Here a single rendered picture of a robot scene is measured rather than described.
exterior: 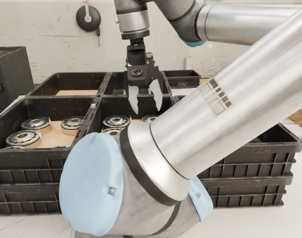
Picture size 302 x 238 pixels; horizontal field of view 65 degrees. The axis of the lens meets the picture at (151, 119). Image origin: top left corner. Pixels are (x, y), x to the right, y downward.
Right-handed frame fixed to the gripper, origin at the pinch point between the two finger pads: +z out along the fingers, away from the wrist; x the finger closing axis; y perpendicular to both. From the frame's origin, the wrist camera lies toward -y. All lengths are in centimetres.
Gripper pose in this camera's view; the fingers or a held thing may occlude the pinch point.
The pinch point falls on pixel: (147, 109)
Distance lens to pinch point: 65.0
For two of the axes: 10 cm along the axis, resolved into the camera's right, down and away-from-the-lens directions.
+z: 1.4, 8.9, 4.3
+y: -0.5, -4.2, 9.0
